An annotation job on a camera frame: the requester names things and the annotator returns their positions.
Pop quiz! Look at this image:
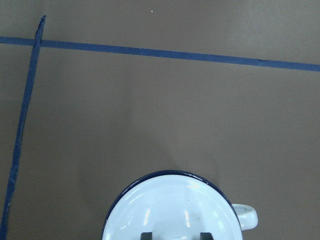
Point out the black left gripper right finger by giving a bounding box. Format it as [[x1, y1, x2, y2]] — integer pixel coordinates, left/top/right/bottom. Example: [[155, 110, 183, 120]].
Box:
[[200, 232, 213, 240]]

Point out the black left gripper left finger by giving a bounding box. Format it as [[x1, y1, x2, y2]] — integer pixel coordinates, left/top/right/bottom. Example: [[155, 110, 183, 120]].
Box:
[[140, 232, 153, 240]]

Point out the white enamel cup lid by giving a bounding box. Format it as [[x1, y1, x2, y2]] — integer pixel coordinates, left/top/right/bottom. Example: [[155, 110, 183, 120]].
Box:
[[101, 170, 243, 240]]

